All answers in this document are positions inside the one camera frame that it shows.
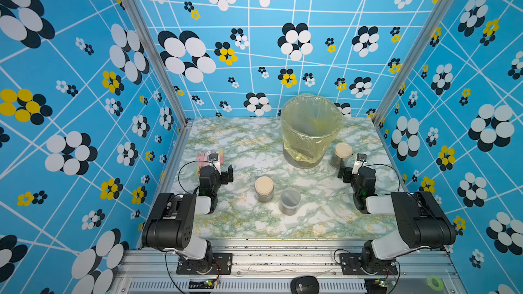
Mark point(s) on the jar with wooden lid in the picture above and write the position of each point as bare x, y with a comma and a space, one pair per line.
342, 151
264, 189

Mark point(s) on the left circuit board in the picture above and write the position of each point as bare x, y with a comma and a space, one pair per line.
204, 284

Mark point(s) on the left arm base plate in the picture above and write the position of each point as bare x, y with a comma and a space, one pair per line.
216, 264

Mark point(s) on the right circuit board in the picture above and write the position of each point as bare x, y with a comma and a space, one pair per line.
376, 287

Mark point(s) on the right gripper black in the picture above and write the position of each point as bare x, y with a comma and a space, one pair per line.
349, 175

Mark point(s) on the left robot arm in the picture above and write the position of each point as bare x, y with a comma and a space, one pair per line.
169, 227

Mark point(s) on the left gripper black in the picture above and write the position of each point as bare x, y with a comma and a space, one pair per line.
223, 175

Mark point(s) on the circuit board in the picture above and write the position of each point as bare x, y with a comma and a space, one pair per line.
376, 287
204, 284

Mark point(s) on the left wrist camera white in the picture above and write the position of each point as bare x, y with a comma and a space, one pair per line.
214, 160

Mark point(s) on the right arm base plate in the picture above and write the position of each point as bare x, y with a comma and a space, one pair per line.
356, 265

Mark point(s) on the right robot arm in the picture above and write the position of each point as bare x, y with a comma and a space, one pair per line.
421, 223

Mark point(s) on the clear plastic tea jar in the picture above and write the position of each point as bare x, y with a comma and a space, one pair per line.
290, 200

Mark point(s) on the green tape roll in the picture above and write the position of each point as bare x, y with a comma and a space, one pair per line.
435, 283

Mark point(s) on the pink card package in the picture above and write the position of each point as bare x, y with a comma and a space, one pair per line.
202, 158

